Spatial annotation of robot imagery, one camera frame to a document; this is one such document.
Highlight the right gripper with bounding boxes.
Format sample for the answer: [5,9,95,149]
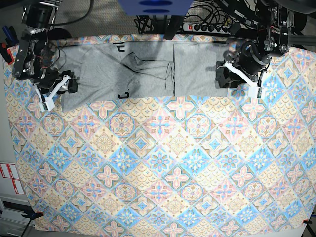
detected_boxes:
[32,68,78,95]

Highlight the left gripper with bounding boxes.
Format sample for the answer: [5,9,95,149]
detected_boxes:
[215,46,271,89]

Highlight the grey T-shirt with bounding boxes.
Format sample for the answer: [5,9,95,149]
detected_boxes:
[61,41,233,112]

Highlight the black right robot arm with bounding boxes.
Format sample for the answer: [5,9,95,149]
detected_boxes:
[13,0,78,95]

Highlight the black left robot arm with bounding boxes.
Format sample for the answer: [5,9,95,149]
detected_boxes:
[215,0,288,88]

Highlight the white power strip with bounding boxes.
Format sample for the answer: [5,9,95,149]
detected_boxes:
[182,23,229,34]

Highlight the orange black clamp upper left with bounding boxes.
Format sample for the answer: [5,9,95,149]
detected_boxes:
[0,43,14,65]

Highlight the orange black clamp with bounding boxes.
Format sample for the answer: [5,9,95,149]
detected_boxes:
[303,219,313,225]
[21,211,43,220]
[0,43,14,65]

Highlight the patterned tile tablecloth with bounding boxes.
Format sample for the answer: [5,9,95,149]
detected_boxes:
[2,48,316,237]

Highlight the red white labels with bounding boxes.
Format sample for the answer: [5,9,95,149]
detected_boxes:
[0,162,25,195]

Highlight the orange black clamp lower left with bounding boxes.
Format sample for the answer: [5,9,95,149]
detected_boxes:
[21,211,43,220]

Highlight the orange black clamp lower right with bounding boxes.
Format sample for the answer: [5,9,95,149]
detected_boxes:
[303,219,313,225]

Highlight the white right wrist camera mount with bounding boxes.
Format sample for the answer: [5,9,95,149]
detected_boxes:
[37,76,75,112]

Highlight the black strap under mount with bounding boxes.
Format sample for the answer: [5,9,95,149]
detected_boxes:
[163,15,184,41]

